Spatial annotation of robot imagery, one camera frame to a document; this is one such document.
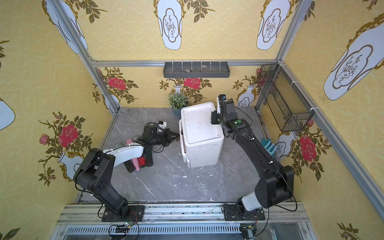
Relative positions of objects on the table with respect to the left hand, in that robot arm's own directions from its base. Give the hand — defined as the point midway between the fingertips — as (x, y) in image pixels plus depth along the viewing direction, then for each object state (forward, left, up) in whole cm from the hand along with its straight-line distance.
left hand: (180, 135), depth 88 cm
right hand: (+5, -17, +11) cm, 21 cm away
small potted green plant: (+27, +2, +2) cm, 27 cm away
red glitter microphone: (-10, +23, -12) cm, 28 cm away
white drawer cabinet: (-12, -11, +11) cm, 20 cm away
